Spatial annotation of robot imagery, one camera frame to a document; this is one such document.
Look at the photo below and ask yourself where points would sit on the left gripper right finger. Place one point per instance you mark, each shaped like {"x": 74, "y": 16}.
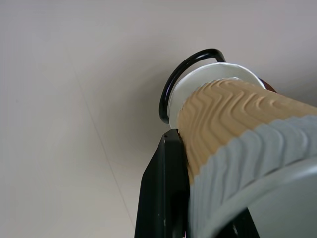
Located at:
{"x": 241, "y": 226}

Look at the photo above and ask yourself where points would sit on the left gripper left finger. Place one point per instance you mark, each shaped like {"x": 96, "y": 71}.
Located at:
{"x": 161, "y": 188}

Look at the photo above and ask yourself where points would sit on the tan ribbed paper cup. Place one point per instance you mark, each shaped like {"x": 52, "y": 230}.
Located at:
{"x": 210, "y": 72}
{"x": 235, "y": 111}

